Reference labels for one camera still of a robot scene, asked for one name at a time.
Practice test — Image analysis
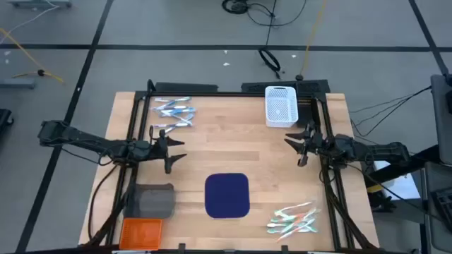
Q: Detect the black plastic basket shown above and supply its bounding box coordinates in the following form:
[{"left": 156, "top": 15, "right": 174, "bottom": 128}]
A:
[{"left": 296, "top": 92, "right": 321, "bottom": 128}]

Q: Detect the grey desk top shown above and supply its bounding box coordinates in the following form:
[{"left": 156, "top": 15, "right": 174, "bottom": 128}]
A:
[{"left": 429, "top": 73, "right": 452, "bottom": 167}]

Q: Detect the black left arm hose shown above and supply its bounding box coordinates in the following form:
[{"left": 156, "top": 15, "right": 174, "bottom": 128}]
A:
[{"left": 87, "top": 162, "right": 121, "bottom": 244}]

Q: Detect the green toothbrush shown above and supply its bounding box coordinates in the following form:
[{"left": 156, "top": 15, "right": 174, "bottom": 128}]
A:
[
  {"left": 266, "top": 227, "right": 319, "bottom": 235},
  {"left": 273, "top": 210, "right": 296, "bottom": 222},
  {"left": 266, "top": 222, "right": 308, "bottom": 229},
  {"left": 270, "top": 215, "right": 311, "bottom": 224}
]

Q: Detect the grey plastic basket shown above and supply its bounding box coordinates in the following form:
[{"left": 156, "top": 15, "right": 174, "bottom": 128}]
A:
[{"left": 126, "top": 182, "right": 177, "bottom": 219}]

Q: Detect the grey metal floor foot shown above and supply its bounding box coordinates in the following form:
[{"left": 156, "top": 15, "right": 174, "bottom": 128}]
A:
[
  {"left": 0, "top": 78, "right": 37, "bottom": 90},
  {"left": 7, "top": 0, "right": 73, "bottom": 9}
]

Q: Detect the black coiled cable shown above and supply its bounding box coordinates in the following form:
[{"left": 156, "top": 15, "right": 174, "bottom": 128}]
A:
[{"left": 258, "top": 47, "right": 283, "bottom": 80}]

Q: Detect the black thin desk cable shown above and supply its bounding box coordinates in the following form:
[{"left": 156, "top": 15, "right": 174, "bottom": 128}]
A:
[{"left": 349, "top": 85, "right": 434, "bottom": 138}]

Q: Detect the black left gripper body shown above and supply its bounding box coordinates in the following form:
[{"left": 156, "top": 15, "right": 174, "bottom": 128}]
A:
[{"left": 150, "top": 128, "right": 173, "bottom": 175}]

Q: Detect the orange plastic basket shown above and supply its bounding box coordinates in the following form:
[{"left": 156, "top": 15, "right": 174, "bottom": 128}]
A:
[{"left": 119, "top": 217, "right": 164, "bottom": 251}]

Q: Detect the black straight floor cable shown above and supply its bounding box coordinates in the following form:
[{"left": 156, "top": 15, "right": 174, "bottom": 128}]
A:
[{"left": 264, "top": 0, "right": 278, "bottom": 49}]

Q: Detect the black tangled floor cable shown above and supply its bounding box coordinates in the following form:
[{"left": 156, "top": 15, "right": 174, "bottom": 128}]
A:
[{"left": 221, "top": 0, "right": 308, "bottom": 28}]

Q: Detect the yellow floor cable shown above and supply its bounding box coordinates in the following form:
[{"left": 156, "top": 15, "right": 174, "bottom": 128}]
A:
[{"left": 0, "top": 27, "right": 66, "bottom": 85}]

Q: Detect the white paper sheet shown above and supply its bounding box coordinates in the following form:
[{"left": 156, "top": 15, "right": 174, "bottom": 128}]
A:
[{"left": 372, "top": 159, "right": 422, "bottom": 201}]

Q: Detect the white floor cable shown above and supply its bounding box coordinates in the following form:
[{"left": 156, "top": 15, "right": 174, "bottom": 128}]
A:
[{"left": 0, "top": 0, "right": 61, "bottom": 36}]

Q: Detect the black keyboard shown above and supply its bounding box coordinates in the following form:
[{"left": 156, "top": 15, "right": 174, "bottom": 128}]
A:
[{"left": 432, "top": 186, "right": 452, "bottom": 220}]

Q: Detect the black perforated panel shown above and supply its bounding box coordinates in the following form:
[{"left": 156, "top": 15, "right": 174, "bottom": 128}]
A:
[{"left": 241, "top": 79, "right": 331, "bottom": 95}]

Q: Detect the black aluminium table frame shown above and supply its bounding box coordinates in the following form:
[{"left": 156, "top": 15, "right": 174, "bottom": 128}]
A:
[{"left": 79, "top": 79, "right": 381, "bottom": 254}]

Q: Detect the yellow hanging cable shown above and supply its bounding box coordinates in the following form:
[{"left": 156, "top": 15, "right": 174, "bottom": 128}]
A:
[{"left": 295, "top": 0, "right": 328, "bottom": 81}]

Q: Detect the black diagonal beam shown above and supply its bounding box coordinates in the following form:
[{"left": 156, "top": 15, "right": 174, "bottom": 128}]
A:
[{"left": 363, "top": 143, "right": 442, "bottom": 184}]

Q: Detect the black flat panel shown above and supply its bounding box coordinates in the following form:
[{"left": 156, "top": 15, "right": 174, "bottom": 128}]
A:
[{"left": 154, "top": 81, "right": 220, "bottom": 94}]

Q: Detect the white plastic basket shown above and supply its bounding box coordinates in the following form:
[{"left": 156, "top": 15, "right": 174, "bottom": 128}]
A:
[{"left": 264, "top": 85, "right": 299, "bottom": 128}]

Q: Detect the dark blue square mat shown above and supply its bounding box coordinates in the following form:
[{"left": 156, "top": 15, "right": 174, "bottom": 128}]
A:
[{"left": 204, "top": 172, "right": 251, "bottom": 219}]

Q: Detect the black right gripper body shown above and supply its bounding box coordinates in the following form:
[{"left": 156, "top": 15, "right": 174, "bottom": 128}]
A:
[{"left": 298, "top": 121, "right": 335, "bottom": 167}]

